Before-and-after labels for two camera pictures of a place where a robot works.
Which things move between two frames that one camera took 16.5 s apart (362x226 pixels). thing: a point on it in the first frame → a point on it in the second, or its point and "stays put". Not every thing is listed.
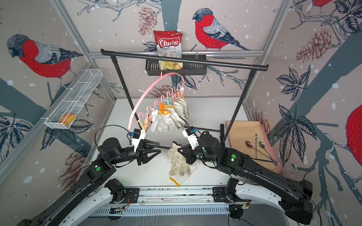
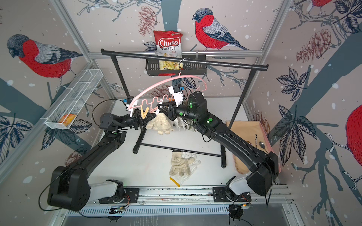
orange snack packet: [67, 119] stays put
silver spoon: [262, 145] stays put
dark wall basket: [152, 67] stays put
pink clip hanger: [152, 114] → [129, 108]
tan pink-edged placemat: [250, 138] stays put
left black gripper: [141, 155] → [137, 120]
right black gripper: [189, 153] → [171, 109]
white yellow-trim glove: [163, 122] → [179, 122]
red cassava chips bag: [169, 44] stays put
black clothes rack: [252, 67] stays put
